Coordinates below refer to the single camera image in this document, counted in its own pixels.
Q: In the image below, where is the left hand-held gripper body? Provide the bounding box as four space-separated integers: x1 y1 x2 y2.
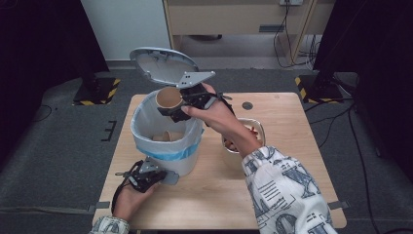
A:
125 156 161 193

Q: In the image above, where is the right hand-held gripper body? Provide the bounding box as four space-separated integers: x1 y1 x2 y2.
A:
175 71 218 110

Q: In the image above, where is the brown paper cup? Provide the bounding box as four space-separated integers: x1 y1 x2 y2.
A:
151 130 185 142
155 86 185 110

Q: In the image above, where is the white pedal trash bin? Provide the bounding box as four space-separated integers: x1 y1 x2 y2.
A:
147 142 202 187

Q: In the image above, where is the grey trash bin with lid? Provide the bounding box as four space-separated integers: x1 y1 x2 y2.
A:
131 90 206 162

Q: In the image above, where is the grey trash bin lid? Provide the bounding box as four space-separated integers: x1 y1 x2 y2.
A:
129 47 200 88

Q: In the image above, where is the person's left hand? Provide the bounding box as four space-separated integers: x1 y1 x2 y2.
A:
112 181 160 223

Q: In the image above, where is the person's right hand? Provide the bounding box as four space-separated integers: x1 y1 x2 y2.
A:
180 83 264 159

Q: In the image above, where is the grey tape strip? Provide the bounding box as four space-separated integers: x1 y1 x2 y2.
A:
86 201 112 215
327 200 352 211

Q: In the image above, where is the light wooden desk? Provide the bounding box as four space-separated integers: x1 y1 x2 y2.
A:
162 0 336 64

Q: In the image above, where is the pale paper bowl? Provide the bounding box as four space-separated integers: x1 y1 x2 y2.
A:
221 117 267 154

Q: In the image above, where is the black stand with striped base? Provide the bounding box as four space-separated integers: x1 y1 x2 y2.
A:
72 64 122 106
294 69 346 104

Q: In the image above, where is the black curtain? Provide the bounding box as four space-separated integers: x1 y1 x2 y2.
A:
0 0 110 165
313 0 413 183

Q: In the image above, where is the black wrist strap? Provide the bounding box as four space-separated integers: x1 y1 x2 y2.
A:
111 172 135 214

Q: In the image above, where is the black hanging cable bundle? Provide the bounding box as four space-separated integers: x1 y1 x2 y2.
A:
273 0 320 69

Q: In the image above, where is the thin black floor cable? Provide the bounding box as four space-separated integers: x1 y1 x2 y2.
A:
31 103 54 124

